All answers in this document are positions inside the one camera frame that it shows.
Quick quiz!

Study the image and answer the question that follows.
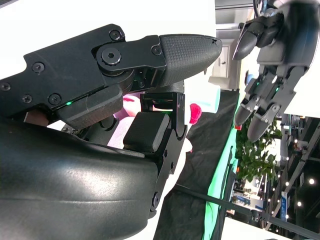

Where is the black thin pole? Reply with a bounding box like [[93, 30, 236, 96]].
[[174, 183, 320, 240]]

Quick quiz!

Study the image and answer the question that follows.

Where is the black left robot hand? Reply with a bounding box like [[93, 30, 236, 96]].
[[231, 0, 320, 144]]

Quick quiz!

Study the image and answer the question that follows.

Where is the pink plush doll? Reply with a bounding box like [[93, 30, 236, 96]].
[[107, 91, 203, 186]]

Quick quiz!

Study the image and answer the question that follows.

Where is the black drape cloth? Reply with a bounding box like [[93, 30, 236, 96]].
[[153, 89, 241, 240]]

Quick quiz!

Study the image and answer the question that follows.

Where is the green cloth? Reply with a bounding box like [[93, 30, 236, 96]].
[[201, 124, 238, 240]]

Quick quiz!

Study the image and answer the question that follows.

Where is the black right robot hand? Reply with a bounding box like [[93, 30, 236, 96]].
[[0, 23, 223, 240]]

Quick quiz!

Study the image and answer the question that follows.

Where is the green leafy plant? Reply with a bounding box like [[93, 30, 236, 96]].
[[234, 117, 285, 182]]

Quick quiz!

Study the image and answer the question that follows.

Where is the teal plastic mug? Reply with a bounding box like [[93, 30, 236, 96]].
[[194, 84, 221, 114]]

